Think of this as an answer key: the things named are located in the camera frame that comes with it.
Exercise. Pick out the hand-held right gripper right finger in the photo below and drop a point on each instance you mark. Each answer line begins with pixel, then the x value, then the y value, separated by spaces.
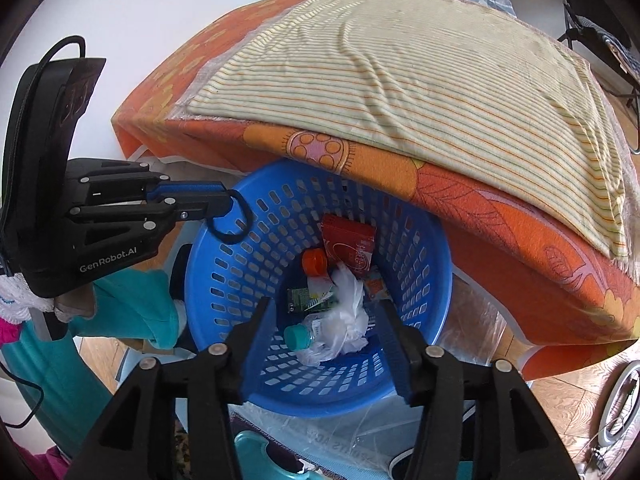
pixel 397 350

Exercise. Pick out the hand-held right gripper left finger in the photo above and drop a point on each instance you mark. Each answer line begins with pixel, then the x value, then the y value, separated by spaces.
pixel 260 345

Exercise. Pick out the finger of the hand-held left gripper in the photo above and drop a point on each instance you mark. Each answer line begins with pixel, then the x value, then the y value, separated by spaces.
pixel 205 206
pixel 195 188

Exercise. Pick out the clear bottle with teal cap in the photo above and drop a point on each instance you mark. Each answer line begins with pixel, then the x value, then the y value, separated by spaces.
pixel 302 335

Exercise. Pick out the white plastic bag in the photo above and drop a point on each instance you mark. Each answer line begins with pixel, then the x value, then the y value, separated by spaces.
pixel 345 320

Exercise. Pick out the blue plastic basket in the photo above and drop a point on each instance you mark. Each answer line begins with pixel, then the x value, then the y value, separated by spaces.
pixel 240 270

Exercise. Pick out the person's left hand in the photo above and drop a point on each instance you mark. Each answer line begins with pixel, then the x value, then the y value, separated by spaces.
pixel 30 300

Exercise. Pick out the green printed packet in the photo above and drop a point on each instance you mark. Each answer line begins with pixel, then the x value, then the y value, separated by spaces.
pixel 305 300

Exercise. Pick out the small orange packet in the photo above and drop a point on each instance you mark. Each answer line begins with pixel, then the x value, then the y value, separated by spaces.
pixel 374 286

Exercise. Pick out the clear plastic sheet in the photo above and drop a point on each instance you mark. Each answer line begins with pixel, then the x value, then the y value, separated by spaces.
pixel 350 440

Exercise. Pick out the teal plastic stool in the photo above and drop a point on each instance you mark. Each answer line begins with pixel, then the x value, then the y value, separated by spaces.
pixel 270 452

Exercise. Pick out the red packet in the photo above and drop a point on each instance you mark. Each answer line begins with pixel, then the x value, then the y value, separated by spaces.
pixel 345 240

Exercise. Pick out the person's teal trousers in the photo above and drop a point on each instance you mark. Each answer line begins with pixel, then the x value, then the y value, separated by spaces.
pixel 135 310

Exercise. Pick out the yellow striped blanket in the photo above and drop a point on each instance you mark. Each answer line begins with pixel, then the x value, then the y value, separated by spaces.
pixel 425 100

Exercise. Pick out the checked cloth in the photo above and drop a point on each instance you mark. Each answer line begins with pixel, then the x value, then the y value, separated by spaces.
pixel 622 55

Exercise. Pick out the black folding chair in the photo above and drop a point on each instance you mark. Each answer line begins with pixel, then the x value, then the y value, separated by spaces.
pixel 585 0

